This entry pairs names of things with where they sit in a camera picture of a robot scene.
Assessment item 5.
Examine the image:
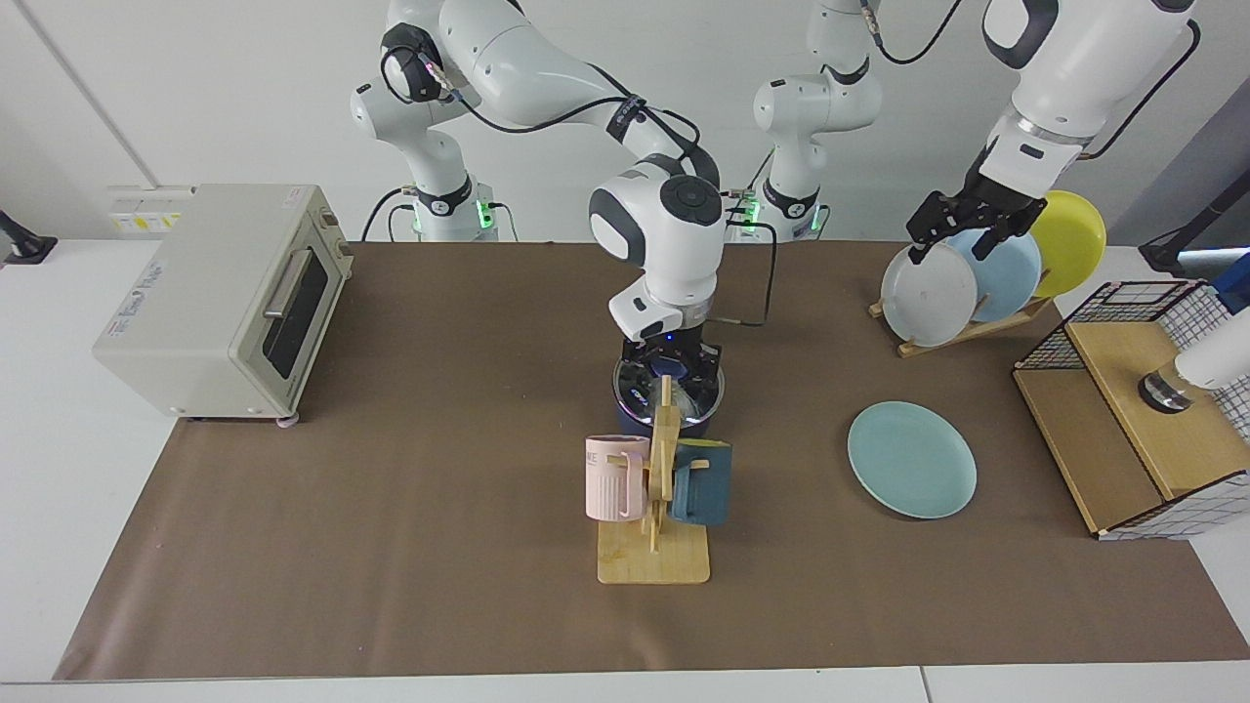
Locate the pink ribbed cup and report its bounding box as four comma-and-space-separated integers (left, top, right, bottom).
585, 434, 651, 522

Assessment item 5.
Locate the yellow plate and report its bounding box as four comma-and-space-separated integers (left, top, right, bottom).
1027, 190, 1107, 299

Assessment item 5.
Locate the wooden plate rack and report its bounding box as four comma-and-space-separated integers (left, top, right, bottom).
868, 296, 1054, 358

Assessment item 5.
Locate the black pot blue handle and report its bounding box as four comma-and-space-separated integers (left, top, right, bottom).
612, 366, 727, 438

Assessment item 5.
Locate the wire basket wooden floor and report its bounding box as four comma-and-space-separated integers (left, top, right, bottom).
1013, 280, 1250, 541

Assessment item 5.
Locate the round glass lid blue knob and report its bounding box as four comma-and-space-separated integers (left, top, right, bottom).
613, 353, 727, 431

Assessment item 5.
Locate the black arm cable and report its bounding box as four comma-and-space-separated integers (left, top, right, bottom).
859, 0, 1200, 159
430, 54, 779, 328

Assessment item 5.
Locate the black stand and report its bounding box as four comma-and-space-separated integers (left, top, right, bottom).
0, 210, 58, 267
1138, 171, 1250, 279

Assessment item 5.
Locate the white wall socket strip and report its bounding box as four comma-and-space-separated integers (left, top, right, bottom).
105, 186, 196, 235

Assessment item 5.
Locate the brown table cloth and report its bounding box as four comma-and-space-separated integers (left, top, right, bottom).
54, 241, 1250, 682

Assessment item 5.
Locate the light blue plate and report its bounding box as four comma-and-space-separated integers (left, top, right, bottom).
942, 227, 1043, 323

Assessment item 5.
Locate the pale green plate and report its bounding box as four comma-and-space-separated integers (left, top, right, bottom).
847, 401, 979, 520

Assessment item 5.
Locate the white cylinder silver ring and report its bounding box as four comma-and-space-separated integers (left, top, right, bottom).
1138, 332, 1250, 414

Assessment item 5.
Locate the wooden cup stand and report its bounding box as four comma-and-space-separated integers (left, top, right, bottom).
597, 375, 712, 586

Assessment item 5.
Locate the black base cable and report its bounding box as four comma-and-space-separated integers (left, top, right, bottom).
723, 146, 774, 242
361, 186, 421, 242

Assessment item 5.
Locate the white plate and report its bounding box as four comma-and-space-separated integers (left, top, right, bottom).
880, 241, 979, 348

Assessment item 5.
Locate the dark blue cup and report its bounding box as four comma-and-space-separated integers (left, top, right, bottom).
670, 439, 733, 527

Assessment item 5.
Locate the pale toaster oven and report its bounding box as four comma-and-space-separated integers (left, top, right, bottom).
93, 184, 354, 428

